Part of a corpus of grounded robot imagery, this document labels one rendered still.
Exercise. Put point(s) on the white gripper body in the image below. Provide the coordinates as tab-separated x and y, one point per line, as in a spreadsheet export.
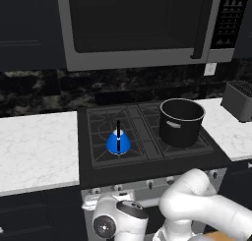
108	196

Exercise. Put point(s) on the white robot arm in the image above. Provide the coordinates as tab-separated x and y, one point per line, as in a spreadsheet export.
197	202

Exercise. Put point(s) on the silver stove knob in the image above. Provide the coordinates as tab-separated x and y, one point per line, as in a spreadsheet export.
117	187
150	184
170	180
215	174
95	190

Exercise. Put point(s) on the silver oven front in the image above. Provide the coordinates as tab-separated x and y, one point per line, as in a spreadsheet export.
149	195

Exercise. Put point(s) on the black gas hob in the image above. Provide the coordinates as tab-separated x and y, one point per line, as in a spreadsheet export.
144	153

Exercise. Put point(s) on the dark base cupboard run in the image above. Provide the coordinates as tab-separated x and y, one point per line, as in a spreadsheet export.
238	186
39	215

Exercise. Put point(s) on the black cooking pot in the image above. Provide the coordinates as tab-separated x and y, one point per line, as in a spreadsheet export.
179	130

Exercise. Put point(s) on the silver microwave oven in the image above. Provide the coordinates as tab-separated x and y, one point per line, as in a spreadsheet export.
138	59

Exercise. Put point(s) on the grey toaster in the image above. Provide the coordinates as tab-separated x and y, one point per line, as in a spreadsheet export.
238	102

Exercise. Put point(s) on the black microwave door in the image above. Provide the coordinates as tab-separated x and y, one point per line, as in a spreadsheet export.
138	20

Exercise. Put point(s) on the white wall socket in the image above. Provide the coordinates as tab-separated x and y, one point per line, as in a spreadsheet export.
210	69

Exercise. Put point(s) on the dark wall cupboard door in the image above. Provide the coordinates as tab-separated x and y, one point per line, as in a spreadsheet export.
31	28
243	25

